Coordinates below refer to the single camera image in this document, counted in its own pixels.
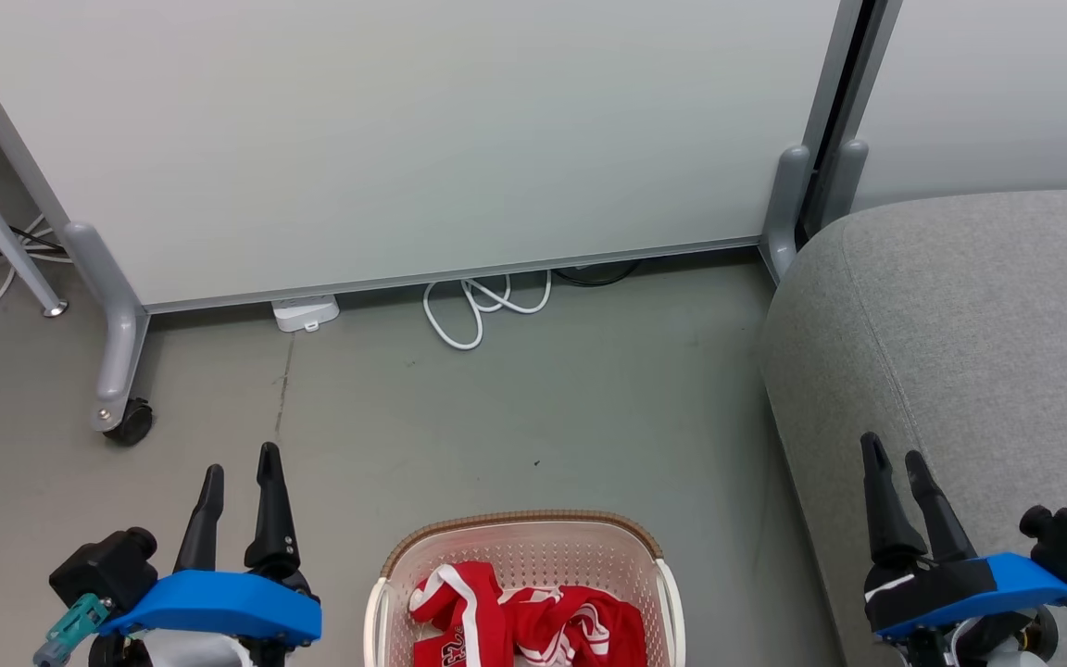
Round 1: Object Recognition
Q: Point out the grey fabric sofa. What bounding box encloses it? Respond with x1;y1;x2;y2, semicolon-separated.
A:
759;185;1067;667

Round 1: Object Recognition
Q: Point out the white perforated laundry basket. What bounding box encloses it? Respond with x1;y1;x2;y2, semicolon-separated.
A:
363;509;686;667

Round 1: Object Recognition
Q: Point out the red garment with white hem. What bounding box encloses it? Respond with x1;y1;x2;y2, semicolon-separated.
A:
408;560;510;667

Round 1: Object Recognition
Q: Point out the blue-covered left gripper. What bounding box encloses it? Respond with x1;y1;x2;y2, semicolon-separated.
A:
89;442;324;667

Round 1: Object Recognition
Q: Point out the looped white power cable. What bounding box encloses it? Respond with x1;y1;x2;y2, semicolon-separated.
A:
421;270;554;352

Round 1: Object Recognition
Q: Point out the black caster wheel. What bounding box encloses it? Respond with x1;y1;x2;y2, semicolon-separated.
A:
104;397;155;447

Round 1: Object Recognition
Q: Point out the teal left camera cable connector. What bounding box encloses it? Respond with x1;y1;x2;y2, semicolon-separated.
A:
32;593;114;667

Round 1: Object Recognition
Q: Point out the red garment with striped trim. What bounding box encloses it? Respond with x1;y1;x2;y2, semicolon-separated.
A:
495;584;649;667

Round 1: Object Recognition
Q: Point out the wide white partition panel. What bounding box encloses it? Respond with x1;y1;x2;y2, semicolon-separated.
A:
0;0;868;436

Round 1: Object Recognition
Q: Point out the black floor cable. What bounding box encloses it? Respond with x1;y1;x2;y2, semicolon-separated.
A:
552;259;643;287

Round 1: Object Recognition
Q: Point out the narrow white partition panel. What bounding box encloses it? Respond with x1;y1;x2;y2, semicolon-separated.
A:
797;0;1067;246

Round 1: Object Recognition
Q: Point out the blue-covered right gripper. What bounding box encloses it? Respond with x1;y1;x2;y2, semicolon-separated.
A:
860;431;1067;667

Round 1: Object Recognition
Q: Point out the white power adapter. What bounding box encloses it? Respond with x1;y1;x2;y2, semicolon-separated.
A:
270;294;341;334

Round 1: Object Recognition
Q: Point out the grey metal table leg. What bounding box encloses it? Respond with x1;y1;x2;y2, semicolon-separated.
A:
0;130;69;319

